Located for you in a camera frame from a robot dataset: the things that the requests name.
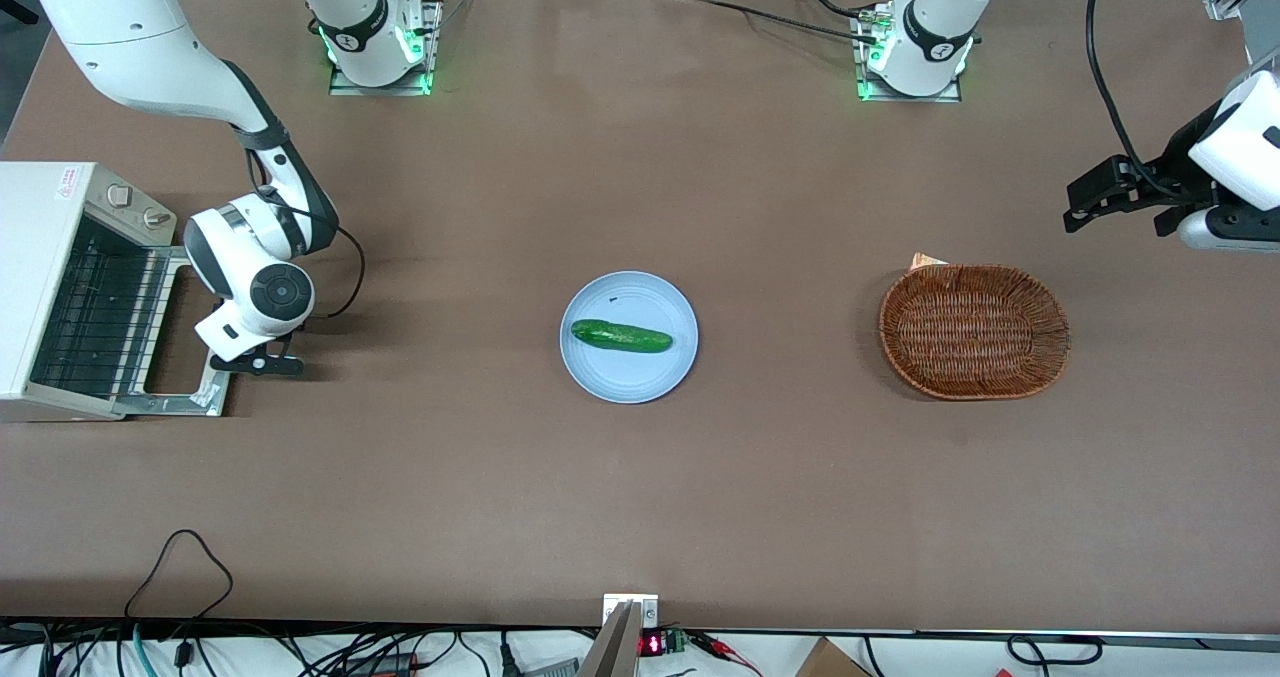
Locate light blue plate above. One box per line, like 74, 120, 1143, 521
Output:
560, 271, 699, 404

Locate thin black looped cable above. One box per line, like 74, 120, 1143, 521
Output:
125, 529, 234, 620

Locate green cucumber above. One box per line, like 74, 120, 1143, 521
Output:
571, 319, 674, 354

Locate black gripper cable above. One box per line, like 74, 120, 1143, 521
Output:
245, 147, 366, 323
1085, 0, 1173, 203

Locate grey metal beam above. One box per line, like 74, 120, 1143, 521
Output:
578, 602, 641, 677

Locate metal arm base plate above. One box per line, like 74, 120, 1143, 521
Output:
850, 7, 963, 104
328, 0, 443, 96

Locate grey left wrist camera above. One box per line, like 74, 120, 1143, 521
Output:
1178, 207, 1280, 254

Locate red clip leads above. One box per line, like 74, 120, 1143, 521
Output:
690, 632, 763, 677

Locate brown cardboard piece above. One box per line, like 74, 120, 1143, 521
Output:
795, 637, 873, 677

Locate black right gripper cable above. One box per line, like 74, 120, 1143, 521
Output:
245, 147, 366, 323

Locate long black table cable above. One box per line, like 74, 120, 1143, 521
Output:
695, 0, 881, 46

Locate white toaster oven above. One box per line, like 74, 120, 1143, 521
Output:
0, 162, 179, 423

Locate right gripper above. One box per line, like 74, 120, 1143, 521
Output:
195, 302, 305, 377

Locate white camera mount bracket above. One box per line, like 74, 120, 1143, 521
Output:
603, 594, 660, 630

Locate wire oven rack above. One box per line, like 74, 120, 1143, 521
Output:
30, 232, 173, 400

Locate brown wicker basket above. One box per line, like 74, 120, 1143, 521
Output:
879, 263, 1072, 401

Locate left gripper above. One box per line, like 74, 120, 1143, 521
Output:
1064, 69, 1280, 239

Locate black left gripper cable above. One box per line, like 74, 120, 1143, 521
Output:
1085, 0, 1173, 203

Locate black coiled cable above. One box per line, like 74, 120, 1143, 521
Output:
1008, 634, 1104, 666

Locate glass oven door with handle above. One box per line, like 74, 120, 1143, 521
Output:
118, 245, 234, 420

